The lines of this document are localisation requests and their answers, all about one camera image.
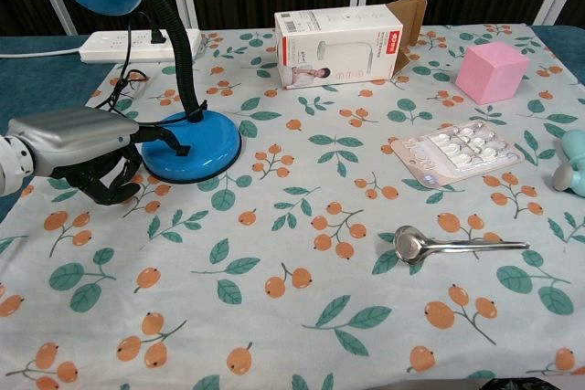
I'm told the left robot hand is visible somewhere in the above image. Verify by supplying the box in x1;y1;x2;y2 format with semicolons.
6;107;191;206

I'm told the blue desk lamp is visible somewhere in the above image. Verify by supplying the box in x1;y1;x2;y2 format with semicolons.
44;0;242;184

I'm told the white cardboard product box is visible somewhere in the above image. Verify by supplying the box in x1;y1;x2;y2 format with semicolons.
273;0;428;90

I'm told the white power strip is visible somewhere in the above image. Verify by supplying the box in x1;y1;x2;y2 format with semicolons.
79;29;203;64

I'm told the fruit print tablecloth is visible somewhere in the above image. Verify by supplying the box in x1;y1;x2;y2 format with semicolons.
0;23;585;390

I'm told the metal spoon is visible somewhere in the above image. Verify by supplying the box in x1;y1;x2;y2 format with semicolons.
394;225;531;266

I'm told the clear plastic blister pack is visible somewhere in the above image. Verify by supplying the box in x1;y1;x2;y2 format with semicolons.
389;121;525;189

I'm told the pink cube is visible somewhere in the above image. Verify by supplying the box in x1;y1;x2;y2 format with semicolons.
454;41;531;106

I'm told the teal handheld fan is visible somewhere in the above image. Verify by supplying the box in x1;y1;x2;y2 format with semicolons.
551;129;585;198

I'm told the black object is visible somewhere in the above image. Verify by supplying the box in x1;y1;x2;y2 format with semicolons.
479;375;559;390

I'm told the black power cable with plug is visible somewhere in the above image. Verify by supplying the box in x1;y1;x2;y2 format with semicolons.
93;10;167;122

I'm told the white power strip cable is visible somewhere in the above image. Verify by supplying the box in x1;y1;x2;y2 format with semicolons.
0;47;83;58

